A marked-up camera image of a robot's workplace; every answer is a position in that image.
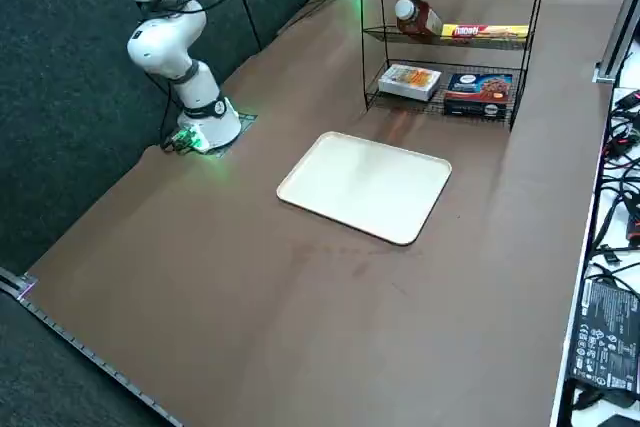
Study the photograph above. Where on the brown tea bottle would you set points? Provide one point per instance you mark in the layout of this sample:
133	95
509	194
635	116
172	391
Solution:
420	22

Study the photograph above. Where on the cream plastic tray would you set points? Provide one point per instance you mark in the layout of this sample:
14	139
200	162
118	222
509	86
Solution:
365	187

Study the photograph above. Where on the white cracker box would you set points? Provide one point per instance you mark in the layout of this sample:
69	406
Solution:
407	79

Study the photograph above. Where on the dark chocolate cookie box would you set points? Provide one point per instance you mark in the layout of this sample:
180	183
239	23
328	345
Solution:
475	89

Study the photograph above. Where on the yellow wafer box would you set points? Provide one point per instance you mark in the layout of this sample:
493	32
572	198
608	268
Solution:
485	32

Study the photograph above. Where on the black plug with red light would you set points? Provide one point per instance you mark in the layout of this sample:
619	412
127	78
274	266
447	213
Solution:
622	139
631	99

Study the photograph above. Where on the black labelled power adapter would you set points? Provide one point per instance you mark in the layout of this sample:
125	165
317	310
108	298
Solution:
610	332

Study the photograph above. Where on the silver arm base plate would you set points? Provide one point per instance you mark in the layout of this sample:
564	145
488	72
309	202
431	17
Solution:
245	122

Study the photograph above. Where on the aluminium table edge rail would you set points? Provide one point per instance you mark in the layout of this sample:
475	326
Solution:
15	283

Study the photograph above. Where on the aluminium camera post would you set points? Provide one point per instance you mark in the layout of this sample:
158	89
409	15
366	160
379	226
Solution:
617	37

